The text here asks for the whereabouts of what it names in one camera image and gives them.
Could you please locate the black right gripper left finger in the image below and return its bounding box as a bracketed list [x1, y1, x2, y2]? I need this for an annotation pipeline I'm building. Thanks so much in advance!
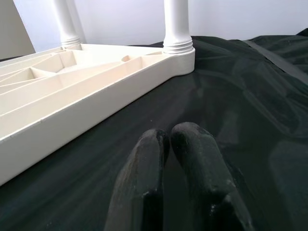
[103, 128, 170, 231]

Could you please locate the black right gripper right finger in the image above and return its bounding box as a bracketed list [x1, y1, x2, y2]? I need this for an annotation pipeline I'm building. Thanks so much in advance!
[170, 121, 256, 231]

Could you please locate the white plastic ribbed table top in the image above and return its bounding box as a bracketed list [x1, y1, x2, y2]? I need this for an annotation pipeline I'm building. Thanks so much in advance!
[0, 43, 195, 187]

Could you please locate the white plastic table leg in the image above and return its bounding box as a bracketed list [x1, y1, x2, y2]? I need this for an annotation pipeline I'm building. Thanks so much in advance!
[163, 0, 194, 54]
[52, 0, 81, 50]

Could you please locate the black cloth cover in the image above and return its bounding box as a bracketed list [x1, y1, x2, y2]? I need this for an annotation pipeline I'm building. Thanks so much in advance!
[0, 28, 308, 231]

